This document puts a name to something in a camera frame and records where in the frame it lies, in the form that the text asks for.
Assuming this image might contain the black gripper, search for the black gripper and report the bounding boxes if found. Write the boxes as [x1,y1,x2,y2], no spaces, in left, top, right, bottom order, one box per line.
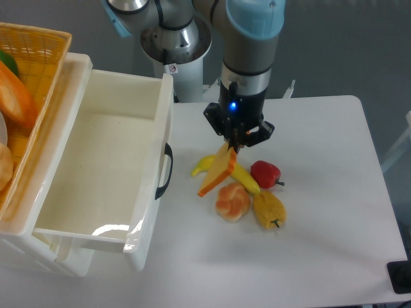
[204,81,275,153]

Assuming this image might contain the toy bread slice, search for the toy bread slice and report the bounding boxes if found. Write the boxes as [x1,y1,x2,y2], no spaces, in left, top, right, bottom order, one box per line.
[197,143,237,197]

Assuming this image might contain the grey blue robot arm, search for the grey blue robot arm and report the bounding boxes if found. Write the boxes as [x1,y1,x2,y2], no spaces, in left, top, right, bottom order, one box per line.
[102,1,285,151]

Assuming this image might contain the knotted toy bread roll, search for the knotted toy bread roll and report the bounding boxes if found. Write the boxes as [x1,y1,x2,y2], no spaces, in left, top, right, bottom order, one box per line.
[215,183,251,223]

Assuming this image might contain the upper white drawer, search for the upper white drawer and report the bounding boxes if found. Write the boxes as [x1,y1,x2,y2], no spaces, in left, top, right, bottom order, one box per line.
[35,70,173,271]

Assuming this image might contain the white drawer cabinet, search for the white drawer cabinet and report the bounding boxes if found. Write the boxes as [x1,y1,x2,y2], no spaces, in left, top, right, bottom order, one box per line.
[1,53,94,277]

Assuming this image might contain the yellow toy banana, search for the yellow toy banana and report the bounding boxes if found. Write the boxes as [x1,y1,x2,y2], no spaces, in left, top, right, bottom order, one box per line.
[191,155,261,195]

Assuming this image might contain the red toy bell pepper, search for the red toy bell pepper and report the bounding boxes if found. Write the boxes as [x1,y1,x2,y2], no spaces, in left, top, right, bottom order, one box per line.
[250,160,285,189]

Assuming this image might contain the yellow toy bell pepper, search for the yellow toy bell pepper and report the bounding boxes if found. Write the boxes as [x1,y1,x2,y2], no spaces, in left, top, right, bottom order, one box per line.
[252,191,287,229]

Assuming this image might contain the yellow wicker basket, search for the yellow wicker basket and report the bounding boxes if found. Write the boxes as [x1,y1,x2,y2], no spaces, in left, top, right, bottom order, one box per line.
[1,22,72,221]

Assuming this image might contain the orange toy baguette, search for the orange toy baguette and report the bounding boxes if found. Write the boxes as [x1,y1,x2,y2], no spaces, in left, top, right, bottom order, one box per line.
[1,62,39,128]

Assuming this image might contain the black device at edge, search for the black device at edge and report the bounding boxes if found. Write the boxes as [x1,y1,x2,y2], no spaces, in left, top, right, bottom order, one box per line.
[387,261,410,294]

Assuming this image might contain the green toy fruit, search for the green toy fruit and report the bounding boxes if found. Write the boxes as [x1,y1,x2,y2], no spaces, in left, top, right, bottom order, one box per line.
[0,49,19,77]

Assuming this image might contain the white metal table bracket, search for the white metal table bracket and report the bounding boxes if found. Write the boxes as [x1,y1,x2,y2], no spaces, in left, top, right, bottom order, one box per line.
[283,80,296,99]

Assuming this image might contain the dark drawer handle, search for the dark drawer handle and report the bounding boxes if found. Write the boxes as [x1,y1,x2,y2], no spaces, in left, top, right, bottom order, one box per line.
[155,143,174,200]

